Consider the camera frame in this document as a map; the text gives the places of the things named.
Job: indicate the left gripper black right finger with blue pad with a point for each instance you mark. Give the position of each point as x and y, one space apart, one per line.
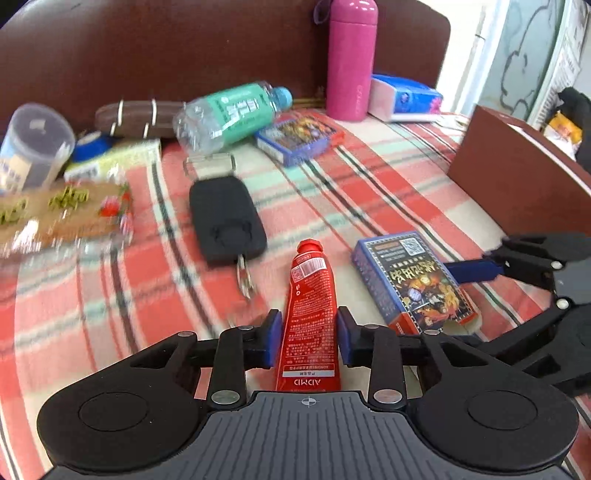
465 404

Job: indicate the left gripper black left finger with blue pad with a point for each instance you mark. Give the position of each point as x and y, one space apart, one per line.
146 408

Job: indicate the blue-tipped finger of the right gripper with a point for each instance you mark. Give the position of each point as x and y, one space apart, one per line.
474 271

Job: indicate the blue card game box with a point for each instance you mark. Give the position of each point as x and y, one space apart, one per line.
411 287
296 140

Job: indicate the red tube of cream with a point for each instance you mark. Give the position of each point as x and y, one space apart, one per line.
309 355

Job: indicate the black car key case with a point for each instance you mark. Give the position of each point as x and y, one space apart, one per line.
228 227

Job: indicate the brown snack packet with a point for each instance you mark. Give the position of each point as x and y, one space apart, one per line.
66 214

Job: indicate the brown cardboard storage box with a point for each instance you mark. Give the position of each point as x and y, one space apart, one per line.
525 183

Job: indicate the plaid red bed sheet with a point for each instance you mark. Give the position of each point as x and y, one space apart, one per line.
66 316

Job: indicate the blue tissue pack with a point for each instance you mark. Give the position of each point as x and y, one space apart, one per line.
398 99

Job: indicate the green white small box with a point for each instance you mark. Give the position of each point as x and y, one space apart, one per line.
112 165

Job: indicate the pink thermos bottle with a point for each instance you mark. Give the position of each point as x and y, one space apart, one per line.
353 26

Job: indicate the blue tape roll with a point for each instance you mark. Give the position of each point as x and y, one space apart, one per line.
91 145

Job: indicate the clear water bottle green label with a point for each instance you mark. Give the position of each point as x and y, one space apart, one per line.
209 124

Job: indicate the brown striped glasses case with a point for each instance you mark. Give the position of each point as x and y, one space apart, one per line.
139 120

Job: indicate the clear cotton swab jar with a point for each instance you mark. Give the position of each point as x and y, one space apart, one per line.
38 142

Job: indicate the dark red wooden headboard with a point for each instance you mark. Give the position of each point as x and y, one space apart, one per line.
76 56

